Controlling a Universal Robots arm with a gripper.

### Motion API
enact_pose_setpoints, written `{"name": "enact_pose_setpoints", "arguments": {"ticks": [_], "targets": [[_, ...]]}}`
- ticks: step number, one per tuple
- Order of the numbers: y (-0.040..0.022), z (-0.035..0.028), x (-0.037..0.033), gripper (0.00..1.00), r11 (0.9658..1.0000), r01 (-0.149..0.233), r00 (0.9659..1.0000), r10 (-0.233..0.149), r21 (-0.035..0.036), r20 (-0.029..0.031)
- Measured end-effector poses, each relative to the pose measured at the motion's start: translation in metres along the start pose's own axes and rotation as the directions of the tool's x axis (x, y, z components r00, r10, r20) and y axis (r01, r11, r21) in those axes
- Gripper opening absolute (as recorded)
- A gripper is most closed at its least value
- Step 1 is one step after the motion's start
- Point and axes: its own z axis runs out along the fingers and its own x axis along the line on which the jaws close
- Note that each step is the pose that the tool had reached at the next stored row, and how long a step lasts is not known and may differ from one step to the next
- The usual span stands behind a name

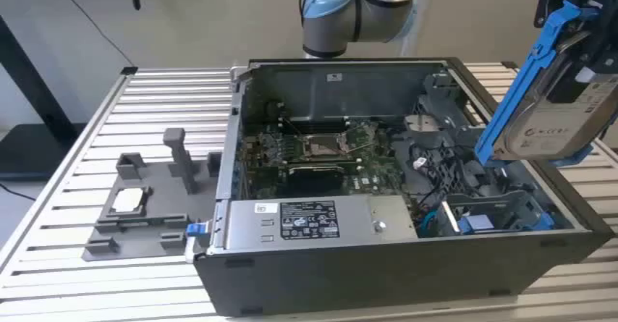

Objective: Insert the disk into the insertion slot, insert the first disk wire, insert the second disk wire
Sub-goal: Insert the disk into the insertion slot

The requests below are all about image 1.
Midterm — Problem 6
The black plastic shroud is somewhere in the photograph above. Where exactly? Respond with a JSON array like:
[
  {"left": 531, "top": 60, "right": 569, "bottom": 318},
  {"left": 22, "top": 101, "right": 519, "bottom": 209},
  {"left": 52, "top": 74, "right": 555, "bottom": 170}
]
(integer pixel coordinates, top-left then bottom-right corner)
[{"left": 389, "top": 133, "right": 488, "bottom": 207}]

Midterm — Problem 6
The grey parts rack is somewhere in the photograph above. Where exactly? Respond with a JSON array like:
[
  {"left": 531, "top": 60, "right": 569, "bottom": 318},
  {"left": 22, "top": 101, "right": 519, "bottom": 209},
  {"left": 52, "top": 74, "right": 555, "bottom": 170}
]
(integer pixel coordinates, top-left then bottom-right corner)
[{"left": 81, "top": 127, "right": 224, "bottom": 262}]

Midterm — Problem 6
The blue case latch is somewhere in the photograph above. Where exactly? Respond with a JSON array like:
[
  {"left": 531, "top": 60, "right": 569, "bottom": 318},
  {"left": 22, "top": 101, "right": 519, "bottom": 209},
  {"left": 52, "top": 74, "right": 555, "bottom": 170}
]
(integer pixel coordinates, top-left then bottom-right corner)
[{"left": 185, "top": 221, "right": 208, "bottom": 240}]

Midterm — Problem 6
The black wire with white plug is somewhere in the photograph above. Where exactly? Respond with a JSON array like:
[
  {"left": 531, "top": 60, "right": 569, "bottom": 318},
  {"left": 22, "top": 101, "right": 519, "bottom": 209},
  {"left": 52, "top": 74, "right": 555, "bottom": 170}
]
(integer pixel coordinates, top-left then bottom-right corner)
[{"left": 407, "top": 143, "right": 431, "bottom": 169}]

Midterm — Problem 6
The grey metal drive cage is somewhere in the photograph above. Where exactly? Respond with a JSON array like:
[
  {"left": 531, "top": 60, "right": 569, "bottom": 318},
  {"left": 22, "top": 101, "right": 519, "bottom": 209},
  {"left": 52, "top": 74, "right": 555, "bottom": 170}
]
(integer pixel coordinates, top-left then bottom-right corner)
[{"left": 417, "top": 72, "right": 487, "bottom": 135}]

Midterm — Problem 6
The silver power supply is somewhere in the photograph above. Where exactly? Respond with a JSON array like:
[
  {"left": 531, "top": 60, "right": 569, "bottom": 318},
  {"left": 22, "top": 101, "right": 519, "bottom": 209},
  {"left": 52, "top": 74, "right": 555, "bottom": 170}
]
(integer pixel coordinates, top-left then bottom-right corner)
[{"left": 224, "top": 195, "right": 419, "bottom": 254}]

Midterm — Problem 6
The green motherboard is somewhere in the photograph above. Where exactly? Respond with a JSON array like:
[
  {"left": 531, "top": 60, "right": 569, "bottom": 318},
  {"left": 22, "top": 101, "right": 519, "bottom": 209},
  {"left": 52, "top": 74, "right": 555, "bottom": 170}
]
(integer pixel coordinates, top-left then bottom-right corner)
[{"left": 242, "top": 117, "right": 411, "bottom": 200}]

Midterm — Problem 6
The blue wire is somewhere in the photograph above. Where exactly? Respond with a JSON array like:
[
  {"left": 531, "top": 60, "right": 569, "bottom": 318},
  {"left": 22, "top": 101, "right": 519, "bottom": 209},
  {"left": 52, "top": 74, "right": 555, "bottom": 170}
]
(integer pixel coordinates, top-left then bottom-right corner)
[{"left": 417, "top": 206, "right": 437, "bottom": 237}]

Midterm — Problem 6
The black monitor stand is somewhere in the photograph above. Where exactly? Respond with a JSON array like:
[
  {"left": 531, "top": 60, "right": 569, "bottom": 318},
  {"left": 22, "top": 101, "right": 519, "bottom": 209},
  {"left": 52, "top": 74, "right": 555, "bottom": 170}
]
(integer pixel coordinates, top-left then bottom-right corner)
[{"left": 0, "top": 14, "right": 85, "bottom": 182}]

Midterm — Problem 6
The silver CPU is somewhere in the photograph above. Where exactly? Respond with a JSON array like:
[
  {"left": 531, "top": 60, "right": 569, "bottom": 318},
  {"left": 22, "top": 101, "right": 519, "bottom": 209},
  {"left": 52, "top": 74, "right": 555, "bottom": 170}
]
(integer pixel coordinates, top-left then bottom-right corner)
[{"left": 109, "top": 187, "right": 145, "bottom": 213}]

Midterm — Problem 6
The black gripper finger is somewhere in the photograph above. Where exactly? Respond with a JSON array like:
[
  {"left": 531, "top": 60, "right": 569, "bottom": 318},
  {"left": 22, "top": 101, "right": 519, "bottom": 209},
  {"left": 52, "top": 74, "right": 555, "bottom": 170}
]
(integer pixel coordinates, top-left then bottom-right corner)
[{"left": 549, "top": 28, "right": 618, "bottom": 103}]

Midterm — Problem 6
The CPU socket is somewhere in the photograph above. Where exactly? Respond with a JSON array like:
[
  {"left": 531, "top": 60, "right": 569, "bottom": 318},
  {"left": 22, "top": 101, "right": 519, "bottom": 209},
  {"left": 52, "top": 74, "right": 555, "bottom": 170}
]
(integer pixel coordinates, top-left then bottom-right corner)
[{"left": 301, "top": 133, "right": 341, "bottom": 160}]

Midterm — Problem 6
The black cable on floor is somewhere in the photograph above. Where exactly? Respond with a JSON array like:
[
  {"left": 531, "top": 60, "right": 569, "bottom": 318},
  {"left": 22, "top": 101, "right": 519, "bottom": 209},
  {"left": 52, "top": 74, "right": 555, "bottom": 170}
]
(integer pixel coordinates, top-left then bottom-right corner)
[{"left": 0, "top": 182, "right": 37, "bottom": 203}]

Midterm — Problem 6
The metal socket cover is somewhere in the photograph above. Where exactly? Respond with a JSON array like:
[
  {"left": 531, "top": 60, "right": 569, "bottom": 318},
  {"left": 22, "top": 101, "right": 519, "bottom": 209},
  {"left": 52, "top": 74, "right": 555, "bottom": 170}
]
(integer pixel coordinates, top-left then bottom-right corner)
[{"left": 336, "top": 124, "right": 380, "bottom": 149}]

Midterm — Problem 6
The black open PC case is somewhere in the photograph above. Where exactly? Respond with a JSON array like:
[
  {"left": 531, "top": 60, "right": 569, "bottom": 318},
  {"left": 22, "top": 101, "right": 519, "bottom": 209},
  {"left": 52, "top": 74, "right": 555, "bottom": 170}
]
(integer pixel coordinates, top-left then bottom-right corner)
[{"left": 192, "top": 56, "right": 615, "bottom": 318}]

